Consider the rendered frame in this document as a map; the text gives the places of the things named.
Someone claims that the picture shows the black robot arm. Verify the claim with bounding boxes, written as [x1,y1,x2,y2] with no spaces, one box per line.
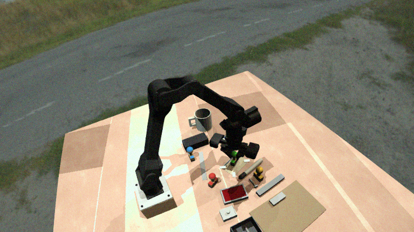
[135,75,261,200]

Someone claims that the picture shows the red-handled rubber stamp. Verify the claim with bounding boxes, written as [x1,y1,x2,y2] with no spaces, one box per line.
[208,173,218,188]

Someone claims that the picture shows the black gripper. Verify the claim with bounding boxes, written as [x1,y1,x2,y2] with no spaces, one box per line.
[209,133,260,161]

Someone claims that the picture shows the brown rubber stamp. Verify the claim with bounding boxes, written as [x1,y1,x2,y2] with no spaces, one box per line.
[253,167,264,182]

